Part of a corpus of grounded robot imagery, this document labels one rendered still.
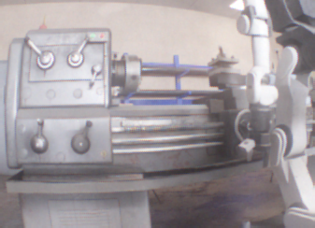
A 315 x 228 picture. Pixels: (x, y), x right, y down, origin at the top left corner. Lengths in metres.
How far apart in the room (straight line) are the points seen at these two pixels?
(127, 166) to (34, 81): 0.71
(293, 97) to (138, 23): 4.55
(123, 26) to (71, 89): 3.90
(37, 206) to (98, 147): 0.51
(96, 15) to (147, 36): 1.15
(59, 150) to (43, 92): 0.35
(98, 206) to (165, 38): 4.40
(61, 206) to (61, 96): 0.60
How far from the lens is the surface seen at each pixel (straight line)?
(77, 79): 1.42
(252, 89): 0.90
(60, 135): 1.27
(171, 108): 1.55
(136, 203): 1.45
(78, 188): 1.29
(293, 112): 1.06
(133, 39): 5.16
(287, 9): 1.04
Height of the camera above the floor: 0.68
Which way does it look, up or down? 6 degrees up
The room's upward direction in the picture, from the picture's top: 3 degrees counter-clockwise
